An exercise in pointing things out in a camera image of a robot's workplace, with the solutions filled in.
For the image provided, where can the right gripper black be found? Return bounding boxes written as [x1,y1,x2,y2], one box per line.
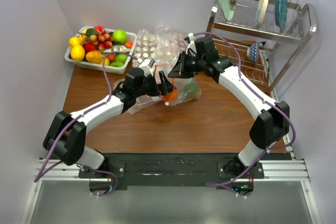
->
[168,51,206,79]

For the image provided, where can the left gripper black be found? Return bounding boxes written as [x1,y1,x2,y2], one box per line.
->
[134,71,175,98]

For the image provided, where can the orange fruit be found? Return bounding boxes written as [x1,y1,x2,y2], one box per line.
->
[167,90,179,101]

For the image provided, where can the clear zip bag orange zipper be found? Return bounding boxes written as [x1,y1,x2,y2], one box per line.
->
[153,64,202,106]

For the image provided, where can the green yellow mango fruit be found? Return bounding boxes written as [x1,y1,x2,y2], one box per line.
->
[184,82,201,99]

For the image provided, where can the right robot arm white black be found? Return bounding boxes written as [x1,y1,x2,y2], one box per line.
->
[168,33,290,178]

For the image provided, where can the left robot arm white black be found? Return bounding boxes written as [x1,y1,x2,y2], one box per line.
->
[43,68,175,178]

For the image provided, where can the clear bag pink dots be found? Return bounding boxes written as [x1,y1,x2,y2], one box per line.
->
[152,22,187,65]

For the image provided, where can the crumpled clear zip bag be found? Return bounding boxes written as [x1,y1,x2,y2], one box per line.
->
[112,79,163,114]

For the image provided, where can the light green guava fruit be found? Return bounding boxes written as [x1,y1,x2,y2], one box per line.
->
[115,54,128,64]

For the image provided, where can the small orange tangerine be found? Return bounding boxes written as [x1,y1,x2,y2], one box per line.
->
[124,41,133,48]

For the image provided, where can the silver toy fish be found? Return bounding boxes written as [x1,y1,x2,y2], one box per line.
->
[102,45,131,54]

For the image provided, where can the green lime fruit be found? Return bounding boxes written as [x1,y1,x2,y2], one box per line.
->
[112,29,128,45]

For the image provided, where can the blue white patterned bowl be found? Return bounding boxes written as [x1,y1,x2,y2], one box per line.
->
[247,42,260,63]

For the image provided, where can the red lychee bunch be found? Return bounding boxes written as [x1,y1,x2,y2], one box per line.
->
[89,33,113,51]

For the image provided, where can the red apple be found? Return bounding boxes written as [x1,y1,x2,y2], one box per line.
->
[83,41,97,53]

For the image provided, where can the steel dish rack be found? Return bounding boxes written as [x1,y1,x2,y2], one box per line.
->
[207,0,317,94]

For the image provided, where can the yellow lemon front left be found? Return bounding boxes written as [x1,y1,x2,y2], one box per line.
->
[70,45,86,62]

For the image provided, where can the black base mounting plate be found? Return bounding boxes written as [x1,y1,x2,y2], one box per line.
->
[78,152,265,191]

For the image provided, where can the white cream plate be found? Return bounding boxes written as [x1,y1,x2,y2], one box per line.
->
[255,0,269,29]

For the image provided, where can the teal blue plate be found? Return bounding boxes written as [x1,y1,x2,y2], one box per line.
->
[274,0,288,34]

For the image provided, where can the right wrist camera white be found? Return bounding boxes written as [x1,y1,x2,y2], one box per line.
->
[185,33,197,54]

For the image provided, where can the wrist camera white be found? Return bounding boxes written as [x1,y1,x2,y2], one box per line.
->
[139,58,155,76]
[185,33,197,54]

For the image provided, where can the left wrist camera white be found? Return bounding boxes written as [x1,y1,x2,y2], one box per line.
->
[139,58,155,76]

